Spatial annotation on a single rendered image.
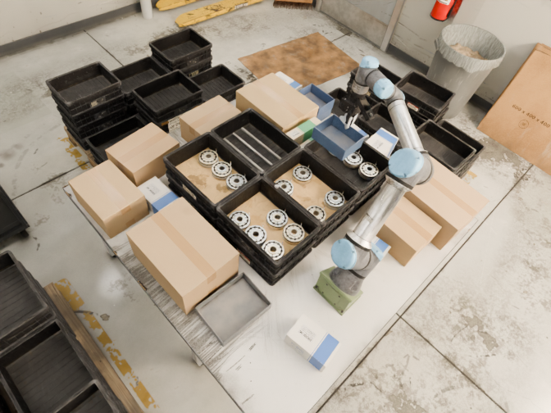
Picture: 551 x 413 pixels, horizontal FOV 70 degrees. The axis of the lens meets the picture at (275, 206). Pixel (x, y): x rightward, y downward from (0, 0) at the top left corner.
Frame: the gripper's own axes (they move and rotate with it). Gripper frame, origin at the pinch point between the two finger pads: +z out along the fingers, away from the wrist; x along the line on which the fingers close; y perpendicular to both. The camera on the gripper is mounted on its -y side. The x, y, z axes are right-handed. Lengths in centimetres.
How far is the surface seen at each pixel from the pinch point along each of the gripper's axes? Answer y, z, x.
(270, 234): -10, 34, 54
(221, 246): -4, 30, 78
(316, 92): 53, 27, -43
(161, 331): 13, 123, 101
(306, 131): 25.8, 23.3, -4.5
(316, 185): -2.8, 30.4, 14.9
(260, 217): 0, 34, 51
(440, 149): -20, 52, -110
